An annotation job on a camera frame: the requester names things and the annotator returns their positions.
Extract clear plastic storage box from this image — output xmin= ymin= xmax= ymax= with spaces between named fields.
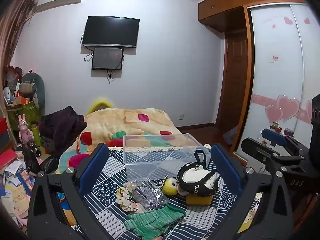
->
xmin=122 ymin=133 xmax=212 ymax=182

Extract red book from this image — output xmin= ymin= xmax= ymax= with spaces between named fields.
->
xmin=0 ymin=149 xmax=18 ymax=170

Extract black wall television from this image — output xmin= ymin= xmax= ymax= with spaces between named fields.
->
xmin=82 ymin=16 xmax=140 ymax=48

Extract green bottle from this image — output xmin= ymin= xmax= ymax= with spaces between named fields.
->
xmin=30 ymin=121 xmax=42 ymax=147

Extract black cylindrical device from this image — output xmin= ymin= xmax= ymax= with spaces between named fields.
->
xmin=26 ymin=141 xmax=42 ymax=157

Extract dark purple cloth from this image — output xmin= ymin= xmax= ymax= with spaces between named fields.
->
xmin=39 ymin=106 xmax=87 ymax=155

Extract small black wall monitor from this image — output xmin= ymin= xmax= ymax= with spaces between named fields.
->
xmin=91 ymin=47 xmax=124 ymax=70

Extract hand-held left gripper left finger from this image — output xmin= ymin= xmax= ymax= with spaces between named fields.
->
xmin=27 ymin=143 xmax=110 ymax=240

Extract yellow sponge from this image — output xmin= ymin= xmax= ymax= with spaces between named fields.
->
xmin=186 ymin=194 xmax=213 ymax=207

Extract pile of papers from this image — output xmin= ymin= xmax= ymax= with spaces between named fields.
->
xmin=0 ymin=155 xmax=38 ymax=227

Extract blue patterned bed sheet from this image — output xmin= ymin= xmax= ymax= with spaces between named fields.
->
xmin=57 ymin=144 xmax=263 ymax=240

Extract wooden overhead cabinet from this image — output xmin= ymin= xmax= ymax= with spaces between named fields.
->
xmin=197 ymin=0 xmax=304 ymax=33

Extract pink rabbit toy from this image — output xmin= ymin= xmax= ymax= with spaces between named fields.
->
xmin=18 ymin=114 xmax=34 ymax=144

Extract heap of bags and toys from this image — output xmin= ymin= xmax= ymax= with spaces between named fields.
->
xmin=4 ymin=66 xmax=28 ymax=107

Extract black monitor cable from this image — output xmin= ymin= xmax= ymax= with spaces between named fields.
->
xmin=107 ymin=69 xmax=118 ymax=84

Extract yellow curved headboard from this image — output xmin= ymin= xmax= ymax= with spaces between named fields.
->
xmin=86 ymin=97 xmax=113 ymax=117

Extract grey plush toy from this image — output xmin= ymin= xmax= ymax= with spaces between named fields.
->
xmin=21 ymin=72 xmax=45 ymax=110

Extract yellow plush toy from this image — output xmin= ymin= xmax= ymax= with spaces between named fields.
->
xmin=157 ymin=176 xmax=181 ymax=195

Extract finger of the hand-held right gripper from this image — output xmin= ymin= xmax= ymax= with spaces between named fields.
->
xmin=240 ymin=137 xmax=304 ymax=173
xmin=261 ymin=128 xmax=312 ymax=155

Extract striped pink curtain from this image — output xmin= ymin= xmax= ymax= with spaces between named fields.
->
xmin=0 ymin=0 xmax=38 ymax=110

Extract wooden door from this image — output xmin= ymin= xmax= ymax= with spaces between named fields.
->
xmin=216 ymin=31 xmax=248 ymax=128

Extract yellow patchwork blanket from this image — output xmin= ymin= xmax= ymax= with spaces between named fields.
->
xmin=56 ymin=107 xmax=198 ymax=175

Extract black and white bag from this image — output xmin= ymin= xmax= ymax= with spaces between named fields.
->
xmin=177 ymin=149 xmax=222 ymax=197

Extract green knitted gloves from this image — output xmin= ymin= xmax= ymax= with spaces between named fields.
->
xmin=124 ymin=203 xmax=187 ymax=235

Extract clear packet of grey fabric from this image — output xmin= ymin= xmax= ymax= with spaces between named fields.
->
xmin=124 ymin=178 xmax=170 ymax=212

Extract white floral cloth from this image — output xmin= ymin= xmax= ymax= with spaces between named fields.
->
xmin=115 ymin=187 xmax=145 ymax=214

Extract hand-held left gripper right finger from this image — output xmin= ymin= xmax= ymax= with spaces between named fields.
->
xmin=211 ymin=143 xmax=294 ymax=240

